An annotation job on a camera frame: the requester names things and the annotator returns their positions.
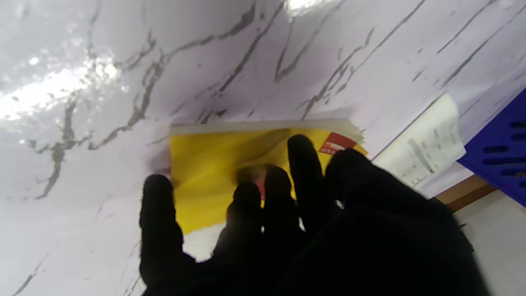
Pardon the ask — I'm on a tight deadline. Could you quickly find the yellow cover book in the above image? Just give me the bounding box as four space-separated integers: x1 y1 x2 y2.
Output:
169 118 368 235

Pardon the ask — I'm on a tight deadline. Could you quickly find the blue perforated plastic file holder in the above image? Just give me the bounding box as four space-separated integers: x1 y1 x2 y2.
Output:
457 88 526 207

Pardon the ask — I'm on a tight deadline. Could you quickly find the white workbook with blue header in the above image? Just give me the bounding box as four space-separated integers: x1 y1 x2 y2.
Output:
372 92 467 194

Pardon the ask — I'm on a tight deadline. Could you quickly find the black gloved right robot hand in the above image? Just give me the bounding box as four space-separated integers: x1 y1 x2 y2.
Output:
139 134 491 296

